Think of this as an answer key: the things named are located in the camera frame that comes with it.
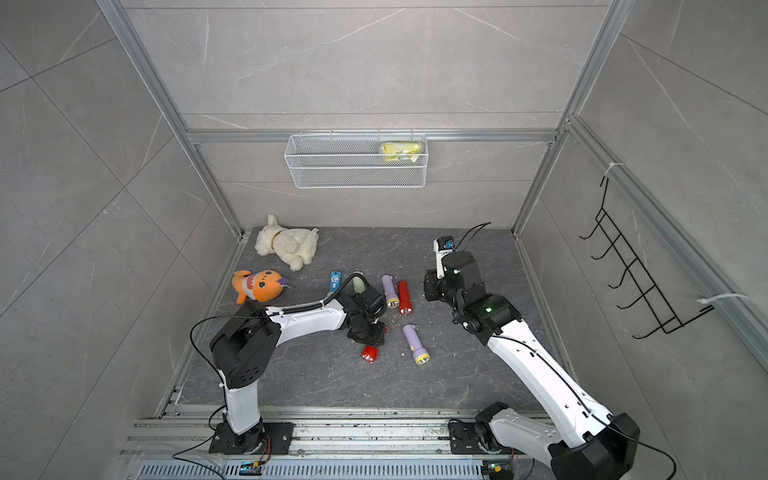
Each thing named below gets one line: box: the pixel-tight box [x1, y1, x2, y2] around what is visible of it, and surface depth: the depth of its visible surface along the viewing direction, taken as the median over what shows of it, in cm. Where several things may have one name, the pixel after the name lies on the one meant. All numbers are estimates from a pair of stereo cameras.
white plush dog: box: [255, 213, 319, 272], surface depth 109 cm
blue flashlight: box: [330, 271, 342, 293], surface depth 105 cm
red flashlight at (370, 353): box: [362, 346, 379, 363], surface depth 86 cm
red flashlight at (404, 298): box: [397, 280, 413, 316], surface depth 99 cm
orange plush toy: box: [232, 270, 292, 305], surface depth 97 cm
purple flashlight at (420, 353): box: [402, 324, 431, 365], surface depth 89 cm
